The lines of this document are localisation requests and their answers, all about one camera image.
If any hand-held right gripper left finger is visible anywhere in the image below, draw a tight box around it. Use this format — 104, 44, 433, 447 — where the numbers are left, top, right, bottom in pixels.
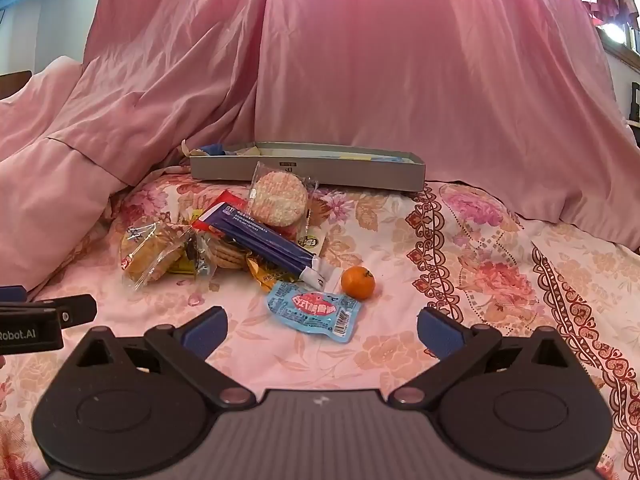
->
75, 306, 253, 411

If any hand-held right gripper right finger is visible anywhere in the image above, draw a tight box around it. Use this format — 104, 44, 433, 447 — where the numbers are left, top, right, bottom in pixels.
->
389, 307, 576, 408

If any yellow snack packet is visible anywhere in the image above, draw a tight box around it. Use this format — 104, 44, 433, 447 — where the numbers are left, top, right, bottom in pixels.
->
167, 207, 216, 276

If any dark brown snack packet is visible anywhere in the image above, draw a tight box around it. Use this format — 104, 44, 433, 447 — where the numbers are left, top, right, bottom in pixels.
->
186, 239, 217, 277

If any gold snack packet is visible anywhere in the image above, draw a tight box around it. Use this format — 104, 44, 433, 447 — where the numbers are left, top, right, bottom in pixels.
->
245, 255, 301, 291

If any small orange mandarin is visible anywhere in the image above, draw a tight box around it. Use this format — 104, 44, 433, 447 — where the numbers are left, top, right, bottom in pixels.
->
341, 266, 376, 301

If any long dark blue packet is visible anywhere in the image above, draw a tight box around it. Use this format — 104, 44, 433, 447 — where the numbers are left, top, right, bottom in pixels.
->
192, 201, 343, 286

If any red snack packet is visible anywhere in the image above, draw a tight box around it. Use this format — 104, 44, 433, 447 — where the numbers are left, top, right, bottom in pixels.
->
192, 189, 301, 241

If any shallow grey cardboard box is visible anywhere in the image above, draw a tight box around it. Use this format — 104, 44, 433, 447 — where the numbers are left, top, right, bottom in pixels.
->
189, 141, 427, 192

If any clear packet of round biscuits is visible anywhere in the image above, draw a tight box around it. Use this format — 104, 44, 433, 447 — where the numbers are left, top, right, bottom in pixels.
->
205, 237, 251, 271

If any floral bed sheet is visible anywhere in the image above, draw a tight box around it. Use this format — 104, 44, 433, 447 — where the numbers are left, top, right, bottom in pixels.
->
0, 165, 640, 480

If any clear packet of yellow cake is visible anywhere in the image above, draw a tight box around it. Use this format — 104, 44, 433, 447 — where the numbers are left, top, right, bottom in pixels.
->
120, 222, 201, 291

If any light blue snack packet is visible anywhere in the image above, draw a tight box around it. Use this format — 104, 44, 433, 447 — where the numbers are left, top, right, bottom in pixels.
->
266, 280, 363, 343

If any round rice cracker packet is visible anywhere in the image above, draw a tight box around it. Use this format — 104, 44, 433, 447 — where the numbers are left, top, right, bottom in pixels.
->
248, 161, 321, 241

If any dark wooden furniture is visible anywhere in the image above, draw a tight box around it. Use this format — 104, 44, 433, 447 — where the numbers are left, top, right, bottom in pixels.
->
0, 71, 32, 102

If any pink duvet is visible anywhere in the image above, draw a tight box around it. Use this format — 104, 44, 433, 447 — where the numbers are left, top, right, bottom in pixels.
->
0, 0, 640, 293

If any window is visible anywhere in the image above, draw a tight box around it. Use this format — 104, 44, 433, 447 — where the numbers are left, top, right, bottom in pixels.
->
595, 0, 640, 61

